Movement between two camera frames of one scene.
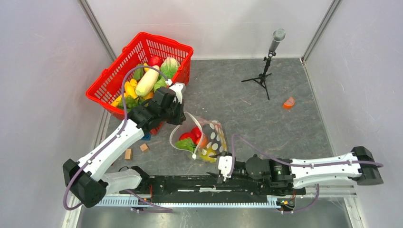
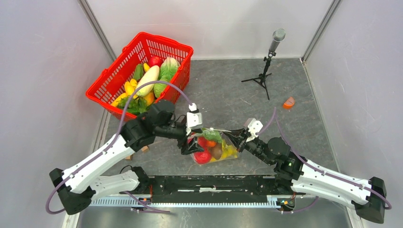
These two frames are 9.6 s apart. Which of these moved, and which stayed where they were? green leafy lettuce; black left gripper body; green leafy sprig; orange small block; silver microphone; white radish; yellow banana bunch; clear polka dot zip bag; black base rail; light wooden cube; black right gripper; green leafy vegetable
Moved: black right gripper; clear polka dot zip bag; yellow banana bunch; black left gripper body; green leafy sprig
Stayed: white radish; silver microphone; green leafy vegetable; green leafy lettuce; black base rail; light wooden cube; orange small block
